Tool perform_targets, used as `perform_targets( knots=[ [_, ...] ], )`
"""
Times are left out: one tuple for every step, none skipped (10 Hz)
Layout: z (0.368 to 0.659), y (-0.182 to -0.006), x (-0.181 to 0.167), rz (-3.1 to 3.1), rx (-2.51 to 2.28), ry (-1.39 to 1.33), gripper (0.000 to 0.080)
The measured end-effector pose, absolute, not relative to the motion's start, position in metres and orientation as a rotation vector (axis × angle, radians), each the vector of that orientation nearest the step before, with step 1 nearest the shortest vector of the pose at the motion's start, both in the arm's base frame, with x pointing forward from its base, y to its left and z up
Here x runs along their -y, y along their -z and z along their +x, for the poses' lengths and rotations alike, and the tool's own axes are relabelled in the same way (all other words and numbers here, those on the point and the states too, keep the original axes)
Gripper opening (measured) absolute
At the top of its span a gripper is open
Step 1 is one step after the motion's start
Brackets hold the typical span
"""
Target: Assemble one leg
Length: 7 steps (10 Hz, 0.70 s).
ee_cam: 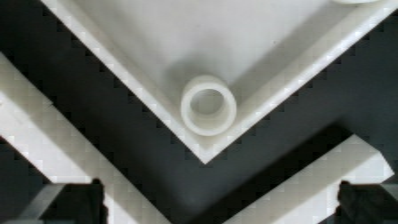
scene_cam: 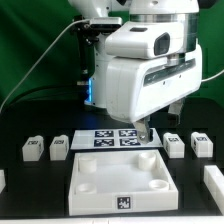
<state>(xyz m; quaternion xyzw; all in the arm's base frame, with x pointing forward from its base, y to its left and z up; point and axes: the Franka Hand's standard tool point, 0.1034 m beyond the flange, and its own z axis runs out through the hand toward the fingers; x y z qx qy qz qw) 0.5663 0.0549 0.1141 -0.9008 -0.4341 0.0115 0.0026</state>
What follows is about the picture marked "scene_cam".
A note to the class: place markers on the grey camera on stand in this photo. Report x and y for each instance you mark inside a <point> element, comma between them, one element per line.
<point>105,24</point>

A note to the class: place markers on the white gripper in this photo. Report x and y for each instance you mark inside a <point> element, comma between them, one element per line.
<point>137,88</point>

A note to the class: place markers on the white marker sheet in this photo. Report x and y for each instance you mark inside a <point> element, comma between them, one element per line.
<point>110,139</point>

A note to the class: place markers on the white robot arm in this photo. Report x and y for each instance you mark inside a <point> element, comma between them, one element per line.
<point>143,11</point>

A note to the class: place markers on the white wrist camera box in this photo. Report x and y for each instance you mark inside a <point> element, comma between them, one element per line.
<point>145,40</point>

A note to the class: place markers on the white square tabletop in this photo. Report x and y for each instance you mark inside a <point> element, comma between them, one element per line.
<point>121,182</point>

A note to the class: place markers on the white block left edge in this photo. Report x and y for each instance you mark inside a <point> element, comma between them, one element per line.
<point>2,180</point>

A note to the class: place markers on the white obstacle bar right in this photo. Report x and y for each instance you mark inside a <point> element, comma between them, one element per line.
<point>214,181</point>

